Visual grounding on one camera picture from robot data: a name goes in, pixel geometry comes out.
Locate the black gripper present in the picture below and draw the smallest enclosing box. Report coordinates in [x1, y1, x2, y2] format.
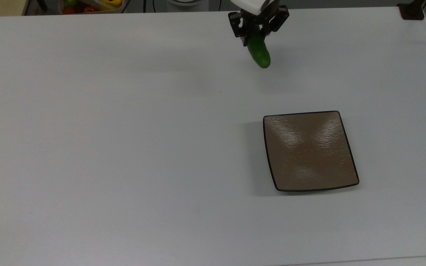
[228, 5, 290, 47]

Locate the green cucumber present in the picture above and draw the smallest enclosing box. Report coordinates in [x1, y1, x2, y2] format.
[247, 33, 271, 69]

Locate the square brown ceramic plate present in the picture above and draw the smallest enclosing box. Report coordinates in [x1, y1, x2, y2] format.
[263, 110, 360, 192]

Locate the yellow toy pepper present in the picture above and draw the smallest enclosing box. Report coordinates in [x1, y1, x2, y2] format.
[99, 0, 123, 10]

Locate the clear plastic food container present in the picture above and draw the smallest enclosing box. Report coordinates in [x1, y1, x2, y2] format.
[58, 0, 125, 15]

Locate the white folding table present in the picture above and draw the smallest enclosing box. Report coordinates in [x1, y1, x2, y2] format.
[280, 255, 426, 266]

